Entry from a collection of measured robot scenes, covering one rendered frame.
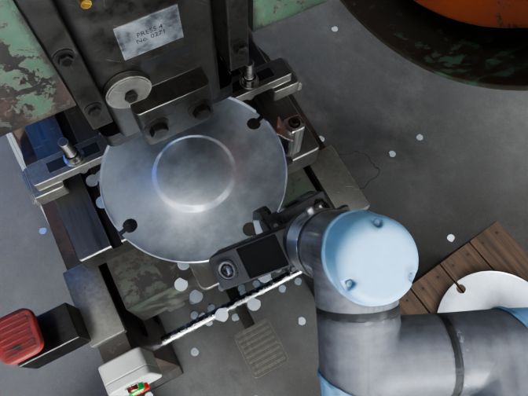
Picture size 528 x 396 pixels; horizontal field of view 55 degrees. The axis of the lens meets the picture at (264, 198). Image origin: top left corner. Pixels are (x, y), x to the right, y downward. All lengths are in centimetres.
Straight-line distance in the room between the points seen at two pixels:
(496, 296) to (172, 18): 98
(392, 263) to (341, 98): 141
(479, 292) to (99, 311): 83
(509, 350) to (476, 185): 132
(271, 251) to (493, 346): 25
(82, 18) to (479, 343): 46
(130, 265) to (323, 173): 38
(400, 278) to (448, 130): 144
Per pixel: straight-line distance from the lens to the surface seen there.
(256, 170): 79
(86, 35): 55
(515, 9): 60
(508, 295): 131
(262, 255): 59
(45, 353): 86
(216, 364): 151
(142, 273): 90
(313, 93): 180
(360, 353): 45
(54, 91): 53
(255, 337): 135
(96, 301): 92
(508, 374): 50
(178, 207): 78
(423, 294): 124
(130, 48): 58
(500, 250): 134
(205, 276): 75
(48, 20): 48
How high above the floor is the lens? 151
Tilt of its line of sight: 69 degrees down
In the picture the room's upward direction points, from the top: 3 degrees clockwise
